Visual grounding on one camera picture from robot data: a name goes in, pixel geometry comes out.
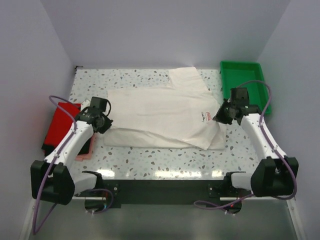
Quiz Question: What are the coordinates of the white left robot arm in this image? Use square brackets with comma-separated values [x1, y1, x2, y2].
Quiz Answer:
[30, 97, 113, 205]

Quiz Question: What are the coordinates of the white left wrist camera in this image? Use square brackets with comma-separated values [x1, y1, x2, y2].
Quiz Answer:
[80, 99, 91, 110]

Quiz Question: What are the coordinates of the white t shirt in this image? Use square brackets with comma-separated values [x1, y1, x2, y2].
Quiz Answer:
[104, 67, 227, 150]

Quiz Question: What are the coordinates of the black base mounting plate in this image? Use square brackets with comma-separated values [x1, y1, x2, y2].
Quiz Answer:
[79, 179, 247, 212]

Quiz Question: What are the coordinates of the aluminium rail frame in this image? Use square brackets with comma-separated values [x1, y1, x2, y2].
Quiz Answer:
[20, 197, 306, 240]

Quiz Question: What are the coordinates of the red folded t shirt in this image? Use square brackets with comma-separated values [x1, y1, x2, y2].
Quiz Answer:
[42, 102, 81, 150]

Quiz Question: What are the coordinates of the green plastic tray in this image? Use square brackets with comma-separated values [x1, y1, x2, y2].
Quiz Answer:
[219, 60, 273, 117]

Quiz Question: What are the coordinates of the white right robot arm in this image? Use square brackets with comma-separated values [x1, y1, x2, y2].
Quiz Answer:
[213, 87, 299, 200]

